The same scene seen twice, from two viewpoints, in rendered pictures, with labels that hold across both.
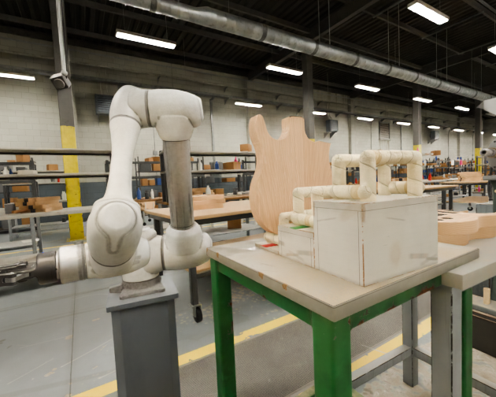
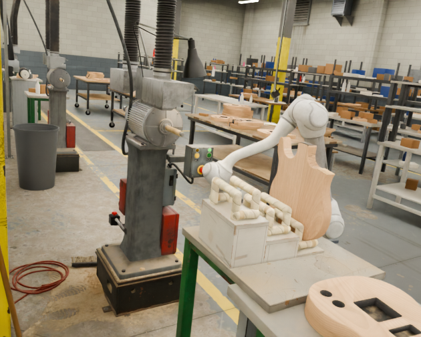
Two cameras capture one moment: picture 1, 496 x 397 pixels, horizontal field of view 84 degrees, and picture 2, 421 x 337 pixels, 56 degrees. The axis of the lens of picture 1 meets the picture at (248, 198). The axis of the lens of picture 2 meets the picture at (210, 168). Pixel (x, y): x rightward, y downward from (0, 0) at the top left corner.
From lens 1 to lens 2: 1.90 m
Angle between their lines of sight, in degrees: 88
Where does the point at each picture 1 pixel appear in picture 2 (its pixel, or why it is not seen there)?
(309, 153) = (307, 175)
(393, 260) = (209, 238)
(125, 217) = (206, 170)
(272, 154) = (283, 166)
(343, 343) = (186, 248)
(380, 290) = (196, 241)
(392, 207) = (212, 211)
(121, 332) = not seen: hidden behind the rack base
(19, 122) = not seen: outside the picture
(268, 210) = not seen: hidden behind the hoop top
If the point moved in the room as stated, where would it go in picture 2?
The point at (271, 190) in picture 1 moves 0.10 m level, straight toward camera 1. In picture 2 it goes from (278, 190) to (255, 187)
